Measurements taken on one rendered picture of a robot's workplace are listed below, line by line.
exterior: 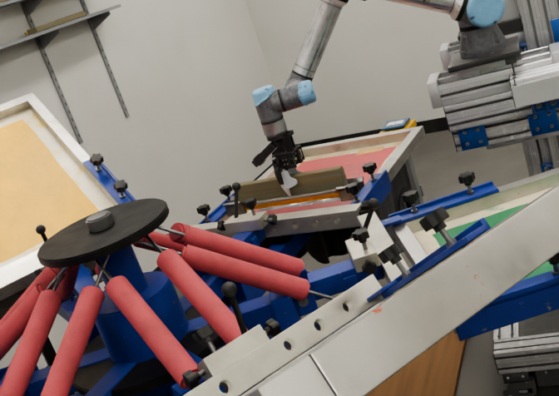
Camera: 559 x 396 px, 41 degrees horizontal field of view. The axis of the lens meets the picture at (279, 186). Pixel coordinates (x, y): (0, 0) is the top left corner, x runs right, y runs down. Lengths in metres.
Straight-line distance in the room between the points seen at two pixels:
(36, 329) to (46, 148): 1.24
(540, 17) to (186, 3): 3.59
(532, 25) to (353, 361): 2.31
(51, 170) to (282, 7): 4.00
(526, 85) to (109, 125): 3.04
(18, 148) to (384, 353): 2.45
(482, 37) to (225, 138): 3.61
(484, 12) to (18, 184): 1.61
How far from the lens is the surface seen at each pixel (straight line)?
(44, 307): 1.69
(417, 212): 2.08
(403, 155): 2.65
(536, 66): 2.52
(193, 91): 5.61
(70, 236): 1.79
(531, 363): 2.85
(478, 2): 2.34
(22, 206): 2.61
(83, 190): 2.62
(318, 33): 2.45
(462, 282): 0.50
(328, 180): 2.39
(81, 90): 4.73
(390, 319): 0.47
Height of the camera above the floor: 1.78
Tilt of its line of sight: 17 degrees down
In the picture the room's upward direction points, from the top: 19 degrees counter-clockwise
